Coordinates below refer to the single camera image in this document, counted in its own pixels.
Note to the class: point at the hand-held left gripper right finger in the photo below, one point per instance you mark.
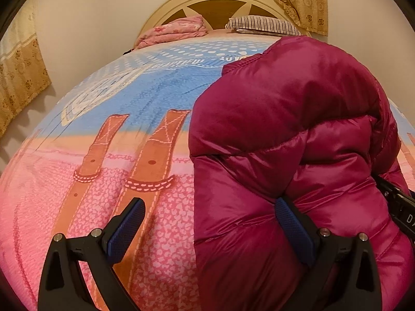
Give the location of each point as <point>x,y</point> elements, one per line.
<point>295,230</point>

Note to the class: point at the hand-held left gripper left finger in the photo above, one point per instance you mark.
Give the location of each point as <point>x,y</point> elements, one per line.
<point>126,230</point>

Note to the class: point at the magenta puffer jacket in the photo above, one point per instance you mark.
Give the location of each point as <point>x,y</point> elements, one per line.
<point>275,120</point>

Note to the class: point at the blue and pink printed bedspread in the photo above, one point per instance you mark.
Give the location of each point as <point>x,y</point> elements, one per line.
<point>129,87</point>

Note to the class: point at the dark object beside bed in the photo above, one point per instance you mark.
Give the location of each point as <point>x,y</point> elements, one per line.
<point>128,51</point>

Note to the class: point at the folded pink blanket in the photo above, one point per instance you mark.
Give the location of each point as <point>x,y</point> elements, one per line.
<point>171,30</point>

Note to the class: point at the striped pillow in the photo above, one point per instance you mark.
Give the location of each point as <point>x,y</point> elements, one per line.
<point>259,24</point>

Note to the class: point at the cream wooden headboard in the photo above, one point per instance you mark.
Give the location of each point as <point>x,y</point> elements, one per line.
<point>168,9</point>

